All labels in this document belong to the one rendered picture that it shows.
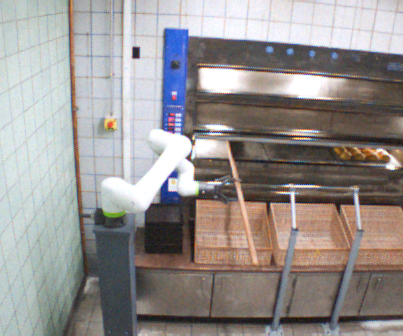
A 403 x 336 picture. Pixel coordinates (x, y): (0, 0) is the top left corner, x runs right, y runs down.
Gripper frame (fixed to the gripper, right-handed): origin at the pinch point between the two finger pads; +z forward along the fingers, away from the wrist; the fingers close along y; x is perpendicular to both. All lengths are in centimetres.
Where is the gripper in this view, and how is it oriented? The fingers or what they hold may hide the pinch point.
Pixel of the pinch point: (238, 190)
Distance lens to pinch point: 270.6
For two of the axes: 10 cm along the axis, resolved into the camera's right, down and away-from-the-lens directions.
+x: 0.2, 4.0, -9.2
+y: -0.6, 9.2, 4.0
